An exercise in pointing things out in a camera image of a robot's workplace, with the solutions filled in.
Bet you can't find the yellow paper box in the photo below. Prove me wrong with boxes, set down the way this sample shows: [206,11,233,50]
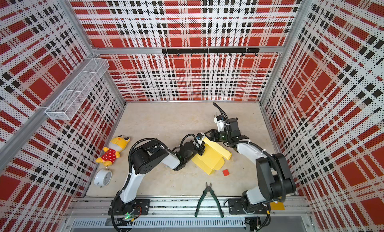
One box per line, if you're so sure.
[192,138,232,175]

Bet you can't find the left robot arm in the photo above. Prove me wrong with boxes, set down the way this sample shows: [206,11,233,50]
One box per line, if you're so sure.
[108,133,205,216]

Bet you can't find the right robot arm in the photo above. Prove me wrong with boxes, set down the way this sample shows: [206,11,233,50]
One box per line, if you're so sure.
[208,102,296,214]

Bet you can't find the small red square block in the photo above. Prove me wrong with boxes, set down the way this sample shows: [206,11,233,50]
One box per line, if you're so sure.
[223,170,230,177]

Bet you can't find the yellow plush toy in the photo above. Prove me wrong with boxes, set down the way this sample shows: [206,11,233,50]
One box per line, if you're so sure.
[95,135,131,167]

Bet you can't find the yellow card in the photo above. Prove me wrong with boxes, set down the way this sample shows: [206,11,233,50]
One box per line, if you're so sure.
[270,202,285,211]

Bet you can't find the white alarm clock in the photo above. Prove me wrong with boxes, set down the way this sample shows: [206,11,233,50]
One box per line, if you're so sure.
[94,170,113,187]

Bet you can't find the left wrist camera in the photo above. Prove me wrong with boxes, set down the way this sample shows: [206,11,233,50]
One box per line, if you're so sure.
[196,133,205,142]

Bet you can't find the green handled pliers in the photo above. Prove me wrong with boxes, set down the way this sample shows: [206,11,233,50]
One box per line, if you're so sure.
[194,182,225,219]

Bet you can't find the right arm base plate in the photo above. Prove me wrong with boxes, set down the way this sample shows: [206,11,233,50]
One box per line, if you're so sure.
[228,197,271,215]

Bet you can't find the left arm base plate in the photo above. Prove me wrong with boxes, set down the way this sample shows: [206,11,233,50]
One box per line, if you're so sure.
[108,197,151,216]

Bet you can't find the black hook rail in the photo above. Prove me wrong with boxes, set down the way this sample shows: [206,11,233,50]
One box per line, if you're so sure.
[162,48,260,56]

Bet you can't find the white wire mesh basket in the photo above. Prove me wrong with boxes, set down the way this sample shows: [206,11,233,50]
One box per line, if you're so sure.
[45,58,109,121]

